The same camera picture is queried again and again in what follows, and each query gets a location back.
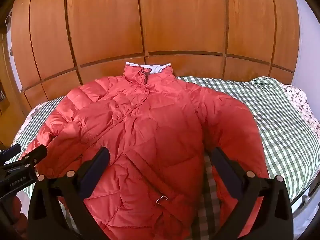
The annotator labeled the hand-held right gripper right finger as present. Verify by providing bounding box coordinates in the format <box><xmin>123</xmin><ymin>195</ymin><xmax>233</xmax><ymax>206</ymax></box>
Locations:
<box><xmin>207</xmin><ymin>146</ymin><xmax>293</xmax><ymax>240</ymax></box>

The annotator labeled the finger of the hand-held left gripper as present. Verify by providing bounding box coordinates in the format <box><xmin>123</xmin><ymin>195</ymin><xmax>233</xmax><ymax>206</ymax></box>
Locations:
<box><xmin>15</xmin><ymin>145</ymin><xmax>48</xmax><ymax>172</ymax></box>
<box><xmin>0</xmin><ymin>144</ymin><xmax>22</xmax><ymax>163</ymax></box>

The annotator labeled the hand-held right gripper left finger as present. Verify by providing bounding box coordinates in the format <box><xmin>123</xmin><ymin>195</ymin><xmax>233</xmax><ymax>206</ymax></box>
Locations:
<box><xmin>27</xmin><ymin>147</ymin><xmax>111</xmax><ymax>240</ymax></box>

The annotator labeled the red puffer jacket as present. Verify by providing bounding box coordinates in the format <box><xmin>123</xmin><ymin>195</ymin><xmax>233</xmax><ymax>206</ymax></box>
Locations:
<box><xmin>20</xmin><ymin>64</ymin><xmax>270</xmax><ymax>240</ymax></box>

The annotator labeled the green checkered blanket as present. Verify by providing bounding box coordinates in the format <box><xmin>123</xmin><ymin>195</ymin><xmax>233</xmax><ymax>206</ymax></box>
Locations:
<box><xmin>11</xmin><ymin>76</ymin><xmax>320</xmax><ymax>240</ymax></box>

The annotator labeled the floral bedsheet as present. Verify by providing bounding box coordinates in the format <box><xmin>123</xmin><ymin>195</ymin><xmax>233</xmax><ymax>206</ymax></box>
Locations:
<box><xmin>281</xmin><ymin>84</ymin><xmax>320</xmax><ymax>140</ymax></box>

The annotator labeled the wooden wardrobe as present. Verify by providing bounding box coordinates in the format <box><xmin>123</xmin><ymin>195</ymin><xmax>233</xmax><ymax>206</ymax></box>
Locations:
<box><xmin>5</xmin><ymin>0</ymin><xmax>300</xmax><ymax>112</ymax></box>

